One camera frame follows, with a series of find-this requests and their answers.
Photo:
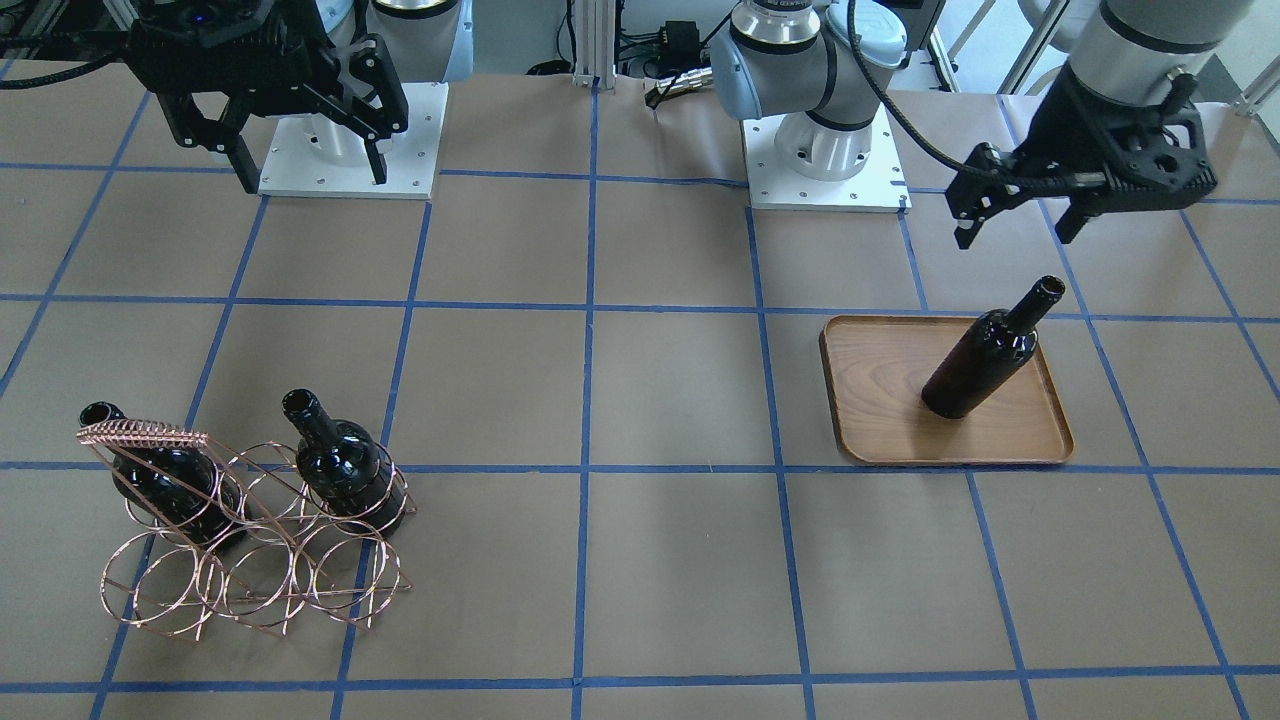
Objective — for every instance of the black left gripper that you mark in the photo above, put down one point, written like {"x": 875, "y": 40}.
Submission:
{"x": 1072, "y": 128}

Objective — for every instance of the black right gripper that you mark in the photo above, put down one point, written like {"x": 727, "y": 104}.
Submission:
{"x": 318, "y": 82}

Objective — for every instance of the dark wine bottle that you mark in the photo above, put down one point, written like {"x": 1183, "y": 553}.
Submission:
{"x": 341, "y": 463}
{"x": 995, "y": 346}
{"x": 180, "y": 483}

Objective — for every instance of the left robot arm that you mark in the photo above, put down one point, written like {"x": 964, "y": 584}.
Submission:
{"x": 787, "y": 56}

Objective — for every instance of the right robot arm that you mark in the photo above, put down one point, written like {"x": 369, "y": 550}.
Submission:
{"x": 429, "y": 42}

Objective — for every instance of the wooden tray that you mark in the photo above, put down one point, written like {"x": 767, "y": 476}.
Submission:
{"x": 876, "y": 367}

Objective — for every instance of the black power adapter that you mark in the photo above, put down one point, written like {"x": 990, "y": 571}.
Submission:
{"x": 678, "y": 44}

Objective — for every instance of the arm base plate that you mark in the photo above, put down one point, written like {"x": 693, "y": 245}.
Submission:
{"x": 314, "y": 157}
{"x": 870, "y": 190}

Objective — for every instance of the aluminium frame post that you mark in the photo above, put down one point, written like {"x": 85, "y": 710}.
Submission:
{"x": 594, "y": 26}

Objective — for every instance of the copper wire wine basket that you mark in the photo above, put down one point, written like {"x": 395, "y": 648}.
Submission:
{"x": 281, "y": 555}

